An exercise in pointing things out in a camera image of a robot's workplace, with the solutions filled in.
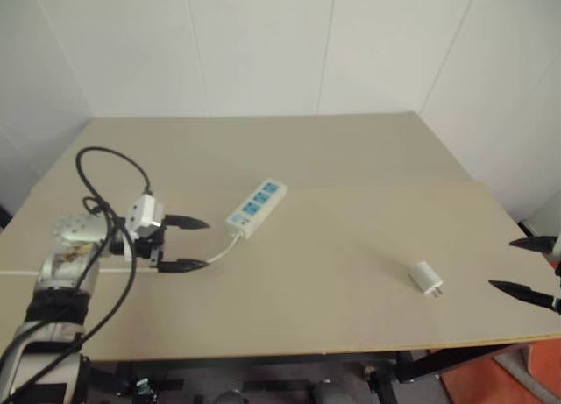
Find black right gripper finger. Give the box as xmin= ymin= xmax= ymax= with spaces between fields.
xmin=487 ymin=280 xmax=556 ymax=311
xmin=508 ymin=235 xmax=557 ymax=253

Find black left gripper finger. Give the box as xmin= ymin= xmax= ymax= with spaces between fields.
xmin=157 ymin=258 xmax=212 ymax=275
xmin=163 ymin=214 xmax=212 ymax=231

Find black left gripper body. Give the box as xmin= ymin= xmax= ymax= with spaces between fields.
xmin=132 ymin=223 xmax=168 ymax=273

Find white power strip blue sockets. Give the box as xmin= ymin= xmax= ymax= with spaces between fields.
xmin=224 ymin=180 xmax=288 ymax=240

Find white plug adapter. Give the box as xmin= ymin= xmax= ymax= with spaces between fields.
xmin=408 ymin=259 xmax=445 ymax=299

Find grey curved chair base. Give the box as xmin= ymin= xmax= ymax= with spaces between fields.
xmin=493 ymin=345 xmax=561 ymax=404

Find dark rounded shape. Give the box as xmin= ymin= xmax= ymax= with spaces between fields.
xmin=212 ymin=389 xmax=247 ymax=404

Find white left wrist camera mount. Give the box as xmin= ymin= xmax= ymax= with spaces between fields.
xmin=124 ymin=193 xmax=167 ymax=263

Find black table frame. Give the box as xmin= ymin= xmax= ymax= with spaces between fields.
xmin=82 ymin=342 xmax=543 ymax=404

